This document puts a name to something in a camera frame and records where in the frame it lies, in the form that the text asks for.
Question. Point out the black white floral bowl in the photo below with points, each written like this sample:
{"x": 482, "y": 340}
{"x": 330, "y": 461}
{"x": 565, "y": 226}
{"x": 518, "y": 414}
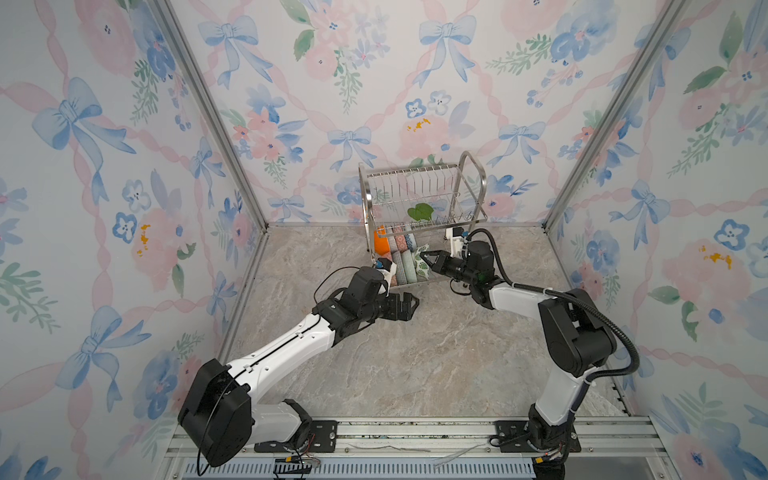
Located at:
{"x": 386, "y": 261}
{"x": 401, "y": 242}

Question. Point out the stainless steel dish rack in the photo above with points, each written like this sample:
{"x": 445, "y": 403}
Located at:
{"x": 457, "y": 192}

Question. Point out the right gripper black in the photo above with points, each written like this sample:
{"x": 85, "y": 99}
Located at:
{"x": 442, "y": 262}

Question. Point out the black white floral bowl front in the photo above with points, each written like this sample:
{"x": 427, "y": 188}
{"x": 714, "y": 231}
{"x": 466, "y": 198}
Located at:
{"x": 386, "y": 261}

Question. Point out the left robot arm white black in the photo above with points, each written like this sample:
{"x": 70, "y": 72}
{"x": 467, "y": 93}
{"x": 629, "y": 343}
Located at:
{"x": 223, "y": 412}

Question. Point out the pale green plate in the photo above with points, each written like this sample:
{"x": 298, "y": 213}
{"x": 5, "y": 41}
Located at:
{"x": 409, "y": 267}

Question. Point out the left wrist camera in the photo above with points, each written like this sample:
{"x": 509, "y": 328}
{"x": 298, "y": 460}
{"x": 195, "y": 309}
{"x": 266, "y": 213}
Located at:
{"x": 389, "y": 276}

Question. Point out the green leaf-shaped dish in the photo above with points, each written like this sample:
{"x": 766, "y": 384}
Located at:
{"x": 421, "y": 212}

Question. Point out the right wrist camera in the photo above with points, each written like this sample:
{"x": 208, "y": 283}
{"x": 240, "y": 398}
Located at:
{"x": 456, "y": 237}

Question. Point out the blue white patterned plate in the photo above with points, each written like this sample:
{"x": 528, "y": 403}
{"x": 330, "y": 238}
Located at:
{"x": 411, "y": 242}

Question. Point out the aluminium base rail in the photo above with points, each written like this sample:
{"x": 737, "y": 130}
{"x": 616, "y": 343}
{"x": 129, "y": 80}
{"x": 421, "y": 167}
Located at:
{"x": 445, "y": 448}

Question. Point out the green leaf pattern bowl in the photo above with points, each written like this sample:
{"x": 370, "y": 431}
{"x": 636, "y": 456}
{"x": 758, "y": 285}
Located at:
{"x": 421, "y": 267}

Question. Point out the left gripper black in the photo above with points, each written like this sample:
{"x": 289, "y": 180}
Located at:
{"x": 407, "y": 310}

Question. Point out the dark blue flower bowl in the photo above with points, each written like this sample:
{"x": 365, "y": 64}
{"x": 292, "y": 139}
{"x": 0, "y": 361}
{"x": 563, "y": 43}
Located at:
{"x": 400, "y": 275}

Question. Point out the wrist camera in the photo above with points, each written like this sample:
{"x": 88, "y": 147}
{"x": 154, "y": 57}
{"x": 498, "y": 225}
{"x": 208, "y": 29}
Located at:
{"x": 456, "y": 237}
{"x": 389, "y": 276}

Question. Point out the white bowl orange outside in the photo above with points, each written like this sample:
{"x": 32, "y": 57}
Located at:
{"x": 382, "y": 241}

